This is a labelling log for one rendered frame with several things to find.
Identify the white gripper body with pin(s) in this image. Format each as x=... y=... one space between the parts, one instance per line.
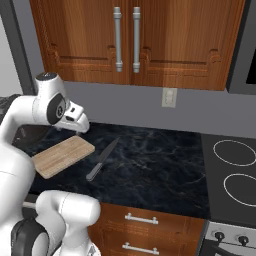
x=79 y=124

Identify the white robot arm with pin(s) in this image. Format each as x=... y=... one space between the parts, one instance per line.
x=20 y=186

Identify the light wooden cutting board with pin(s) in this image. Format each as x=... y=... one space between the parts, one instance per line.
x=61 y=156

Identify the grey kitchen knife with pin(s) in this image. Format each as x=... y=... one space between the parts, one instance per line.
x=101 y=159

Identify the dark sink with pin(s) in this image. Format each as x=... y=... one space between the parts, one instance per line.
x=30 y=135

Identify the wooden cabinet door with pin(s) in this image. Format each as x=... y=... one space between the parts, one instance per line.
x=186 y=36
x=83 y=36

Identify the wooden drawer front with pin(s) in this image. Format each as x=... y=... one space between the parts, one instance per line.
x=173 y=226
x=110 y=245

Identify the black hob stove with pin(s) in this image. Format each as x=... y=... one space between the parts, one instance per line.
x=230 y=196

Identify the grey microwave oven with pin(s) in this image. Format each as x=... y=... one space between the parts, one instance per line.
x=241 y=60

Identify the black stove knob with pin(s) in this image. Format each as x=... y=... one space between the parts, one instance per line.
x=243 y=240
x=219 y=236

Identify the beige wall outlet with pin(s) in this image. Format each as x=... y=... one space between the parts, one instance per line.
x=169 y=97

